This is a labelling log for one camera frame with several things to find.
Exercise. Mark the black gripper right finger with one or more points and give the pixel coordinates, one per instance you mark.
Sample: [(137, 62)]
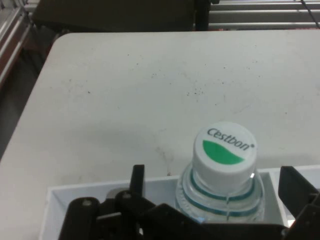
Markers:
[(305, 200)]

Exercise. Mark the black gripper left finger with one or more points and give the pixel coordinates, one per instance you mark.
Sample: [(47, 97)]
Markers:
[(110, 217)]

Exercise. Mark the clear water bottle green label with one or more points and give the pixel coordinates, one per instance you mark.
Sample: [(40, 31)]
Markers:
[(225, 155)]

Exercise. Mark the white box with blue print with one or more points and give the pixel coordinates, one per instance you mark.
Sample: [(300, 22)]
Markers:
[(160, 186)]

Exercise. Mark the aluminium profile rails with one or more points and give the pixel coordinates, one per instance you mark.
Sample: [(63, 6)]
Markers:
[(255, 15)]

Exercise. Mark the aluminium window frame rails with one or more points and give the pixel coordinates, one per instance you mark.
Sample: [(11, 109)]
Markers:
[(10, 37)]

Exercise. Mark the black vertical post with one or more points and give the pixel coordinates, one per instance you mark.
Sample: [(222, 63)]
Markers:
[(202, 13)]

